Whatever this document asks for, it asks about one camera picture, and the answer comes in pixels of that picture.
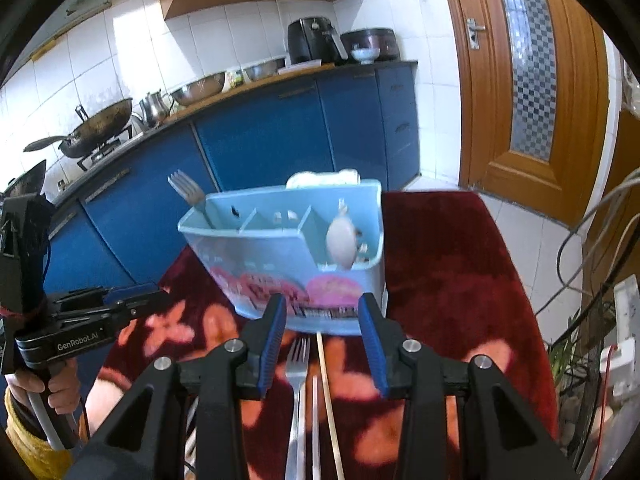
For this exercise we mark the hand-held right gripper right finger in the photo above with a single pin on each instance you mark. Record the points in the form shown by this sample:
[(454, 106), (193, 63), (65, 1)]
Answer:
[(374, 347)]

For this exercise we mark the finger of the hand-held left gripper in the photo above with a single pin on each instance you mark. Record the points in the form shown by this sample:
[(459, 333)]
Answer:
[(145, 306), (132, 292)]

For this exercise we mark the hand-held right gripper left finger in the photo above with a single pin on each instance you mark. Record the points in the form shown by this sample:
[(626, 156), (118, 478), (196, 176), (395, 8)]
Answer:
[(272, 345)]

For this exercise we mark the metal fork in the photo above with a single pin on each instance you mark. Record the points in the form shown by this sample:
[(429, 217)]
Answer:
[(186, 187), (298, 360)]

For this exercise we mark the wooden chopstick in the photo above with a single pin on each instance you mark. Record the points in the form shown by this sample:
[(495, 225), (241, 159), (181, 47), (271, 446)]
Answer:
[(315, 425), (327, 400)]

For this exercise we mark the light blue utensil holder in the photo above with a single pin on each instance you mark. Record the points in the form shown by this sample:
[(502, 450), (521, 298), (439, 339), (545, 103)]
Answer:
[(260, 255)]

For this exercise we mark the person's left hand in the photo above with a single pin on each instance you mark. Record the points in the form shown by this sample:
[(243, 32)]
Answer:
[(62, 390)]

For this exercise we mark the black pan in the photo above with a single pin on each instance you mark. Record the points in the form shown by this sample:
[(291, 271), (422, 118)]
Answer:
[(27, 177)]

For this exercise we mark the red floral table cloth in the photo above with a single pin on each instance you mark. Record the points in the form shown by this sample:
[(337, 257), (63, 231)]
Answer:
[(450, 270)]

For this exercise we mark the white ceramic spoon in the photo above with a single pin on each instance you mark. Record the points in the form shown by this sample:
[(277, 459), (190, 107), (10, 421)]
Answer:
[(341, 240)]

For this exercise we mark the gas stove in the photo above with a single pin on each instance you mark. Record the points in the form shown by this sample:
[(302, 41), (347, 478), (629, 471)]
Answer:
[(102, 152)]

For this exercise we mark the dark steel wok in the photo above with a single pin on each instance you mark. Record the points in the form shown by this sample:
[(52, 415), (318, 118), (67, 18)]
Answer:
[(95, 125)]

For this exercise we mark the white cloth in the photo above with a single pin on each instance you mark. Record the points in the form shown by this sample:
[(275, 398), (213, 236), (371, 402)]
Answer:
[(320, 178)]

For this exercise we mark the stainless steel kettle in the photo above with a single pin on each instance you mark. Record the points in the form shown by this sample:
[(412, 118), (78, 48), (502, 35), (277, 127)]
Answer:
[(152, 107)]

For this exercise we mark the green plant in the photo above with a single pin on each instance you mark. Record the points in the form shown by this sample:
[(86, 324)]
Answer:
[(565, 360)]

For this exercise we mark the blue base cabinet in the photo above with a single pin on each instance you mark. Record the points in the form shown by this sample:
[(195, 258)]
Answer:
[(260, 135)]

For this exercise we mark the large steel colander bowl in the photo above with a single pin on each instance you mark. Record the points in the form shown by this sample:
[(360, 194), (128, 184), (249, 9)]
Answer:
[(197, 90)]

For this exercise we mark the white power strip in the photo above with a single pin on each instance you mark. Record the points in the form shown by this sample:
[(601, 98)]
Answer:
[(625, 340)]

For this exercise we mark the small steel bowl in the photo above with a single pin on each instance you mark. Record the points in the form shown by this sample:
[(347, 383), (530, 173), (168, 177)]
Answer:
[(262, 69)]

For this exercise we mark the wooden door with glass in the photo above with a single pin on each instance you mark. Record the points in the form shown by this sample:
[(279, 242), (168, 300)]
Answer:
[(480, 110)]

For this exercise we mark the wooden cutting board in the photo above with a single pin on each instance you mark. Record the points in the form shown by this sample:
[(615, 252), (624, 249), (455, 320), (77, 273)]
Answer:
[(305, 69)]

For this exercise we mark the white bowl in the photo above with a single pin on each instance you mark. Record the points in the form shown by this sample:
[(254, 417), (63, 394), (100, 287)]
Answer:
[(364, 54)]

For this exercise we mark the black air fryer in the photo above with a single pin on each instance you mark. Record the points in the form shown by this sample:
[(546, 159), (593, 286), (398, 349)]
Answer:
[(310, 40)]

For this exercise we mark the dark rice cooker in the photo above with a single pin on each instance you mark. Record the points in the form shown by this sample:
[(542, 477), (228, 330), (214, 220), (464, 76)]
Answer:
[(372, 39)]

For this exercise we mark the wooden shelf cabinet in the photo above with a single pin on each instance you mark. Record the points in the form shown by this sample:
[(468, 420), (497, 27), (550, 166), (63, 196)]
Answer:
[(631, 150)]

